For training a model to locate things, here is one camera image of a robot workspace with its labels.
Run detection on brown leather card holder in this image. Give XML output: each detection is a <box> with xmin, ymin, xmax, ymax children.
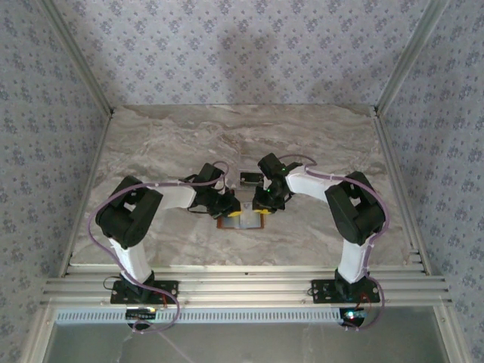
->
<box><xmin>216</xmin><ymin>210</ymin><xmax>265</xmax><ymax>231</ymax></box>

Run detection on grey metal panel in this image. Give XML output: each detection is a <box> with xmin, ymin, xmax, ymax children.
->
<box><xmin>41</xmin><ymin>321</ymin><xmax>455</xmax><ymax>363</ymax></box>

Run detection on small controller circuit board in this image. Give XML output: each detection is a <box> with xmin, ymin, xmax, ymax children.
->
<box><xmin>126</xmin><ymin>307</ymin><xmax>157</xmax><ymax>321</ymax></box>
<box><xmin>339</xmin><ymin>308</ymin><xmax>368</xmax><ymax>327</ymax></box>

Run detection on aluminium front frame rails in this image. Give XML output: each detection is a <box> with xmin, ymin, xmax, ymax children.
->
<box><xmin>40</xmin><ymin>264</ymin><xmax>453</xmax><ymax>306</ymax></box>

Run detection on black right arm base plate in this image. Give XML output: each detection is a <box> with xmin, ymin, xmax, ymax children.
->
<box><xmin>310</xmin><ymin>278</ymin><xmax>380</xmax><ymax>303</ymax></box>

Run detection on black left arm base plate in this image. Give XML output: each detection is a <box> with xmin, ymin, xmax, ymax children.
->
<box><xmin>110</xmin><ymin>280</ymin><xmax>179</xmax><ymax>305</ymax></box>

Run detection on slotted grey cable duct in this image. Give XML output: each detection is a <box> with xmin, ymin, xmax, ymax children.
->
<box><xmin>54</xmin><ymin>306</ymin><xmax>343</xmax><ymax>325</ymax></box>

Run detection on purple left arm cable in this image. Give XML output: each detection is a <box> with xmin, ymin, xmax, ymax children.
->
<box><xmin>86</xmin><ymin>160</ymin><xmax>231</xmax><ymax>334</ymax></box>

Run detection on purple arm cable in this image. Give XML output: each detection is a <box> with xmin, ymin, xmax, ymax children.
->
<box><xmin>278</xmin><ymin>153</ymin><xmax>391</xmax><ymax>334</ymax></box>
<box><xmin>86</xmin><ymin>160</ymin><xmax>231</xmax><ymax>334</ymax></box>

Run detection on aluminium side rail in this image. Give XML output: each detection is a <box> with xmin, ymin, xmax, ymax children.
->
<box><xmin>372</xmin><ymin>108</ymin><xmax>433</xmax><ymax>275</ymax></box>
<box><xmin>58</xmin><ymin>111</ymin><xmax>114</xmax><ymax>279</ymax></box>

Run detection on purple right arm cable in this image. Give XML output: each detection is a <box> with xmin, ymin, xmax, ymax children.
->
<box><xmin>278</xmin><ymin>153</ymin><xmax>391</xmax><ymax>334</ymax></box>

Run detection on thin white cable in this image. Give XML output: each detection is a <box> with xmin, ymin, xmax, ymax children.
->
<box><xmin>157</xmin><ymin>330</ymin><xmax>193</xmax><ymax>363</ymax></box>

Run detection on aluminium corner post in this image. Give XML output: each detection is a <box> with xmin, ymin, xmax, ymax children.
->
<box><xmin>37</xmin><ymin>0</ymin><xmax>115</xmax><ymax>115</ymax></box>
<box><xmin>377</xmin><ymin>0</ymin><xmax>451</xmax><ymax>113</ymax></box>

